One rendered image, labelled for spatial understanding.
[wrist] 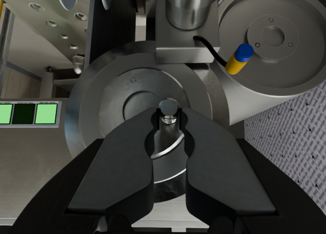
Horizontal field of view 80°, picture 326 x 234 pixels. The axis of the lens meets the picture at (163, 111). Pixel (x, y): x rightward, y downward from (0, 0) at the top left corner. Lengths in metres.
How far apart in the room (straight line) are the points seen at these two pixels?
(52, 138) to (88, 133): 0.41
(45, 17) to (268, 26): 0.39
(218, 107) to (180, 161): 0.06
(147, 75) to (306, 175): 0.21
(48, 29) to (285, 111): 0.47
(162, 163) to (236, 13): 0.16
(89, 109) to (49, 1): 0.28
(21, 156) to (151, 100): 0.50
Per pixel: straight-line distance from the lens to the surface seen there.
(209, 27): 0.17
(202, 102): 0.17
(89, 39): 0.23
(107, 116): 0.16
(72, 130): 0.19
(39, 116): 0.60
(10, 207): 0.64
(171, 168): 0.16
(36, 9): 0.46
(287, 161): 0.31
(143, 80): 0.16
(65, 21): 0.47
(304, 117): 0.28
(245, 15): 0.23
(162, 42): 0.16
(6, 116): 0.66
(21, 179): 0.62
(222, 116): 0.18
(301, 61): 0.23
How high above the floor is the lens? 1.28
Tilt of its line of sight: 12 degrees down
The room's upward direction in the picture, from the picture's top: 180 degrees counter-clockwise
